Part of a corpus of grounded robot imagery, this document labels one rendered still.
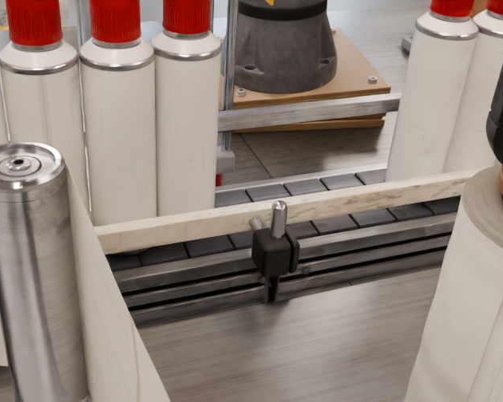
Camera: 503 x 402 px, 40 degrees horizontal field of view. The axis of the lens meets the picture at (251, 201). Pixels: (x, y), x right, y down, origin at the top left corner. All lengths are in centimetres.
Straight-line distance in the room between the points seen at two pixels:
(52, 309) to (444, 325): 18
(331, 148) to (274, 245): 34
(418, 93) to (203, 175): 20
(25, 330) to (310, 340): 22
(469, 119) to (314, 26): 27
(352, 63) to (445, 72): 35
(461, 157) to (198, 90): 27
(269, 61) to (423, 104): 27
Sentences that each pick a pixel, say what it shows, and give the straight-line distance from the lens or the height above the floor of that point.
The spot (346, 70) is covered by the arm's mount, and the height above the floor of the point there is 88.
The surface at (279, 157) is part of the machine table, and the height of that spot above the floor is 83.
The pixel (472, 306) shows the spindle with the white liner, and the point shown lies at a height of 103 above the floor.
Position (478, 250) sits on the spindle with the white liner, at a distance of 30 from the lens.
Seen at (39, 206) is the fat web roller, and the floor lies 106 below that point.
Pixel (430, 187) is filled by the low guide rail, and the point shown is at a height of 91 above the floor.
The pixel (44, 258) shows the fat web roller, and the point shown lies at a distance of 31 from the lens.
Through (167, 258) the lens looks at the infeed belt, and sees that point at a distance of 55.
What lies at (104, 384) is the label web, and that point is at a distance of 33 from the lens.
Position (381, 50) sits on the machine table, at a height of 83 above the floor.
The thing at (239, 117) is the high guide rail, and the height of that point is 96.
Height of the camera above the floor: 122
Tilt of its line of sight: 33 degrees down
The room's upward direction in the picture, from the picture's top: 4 degrees clockwise
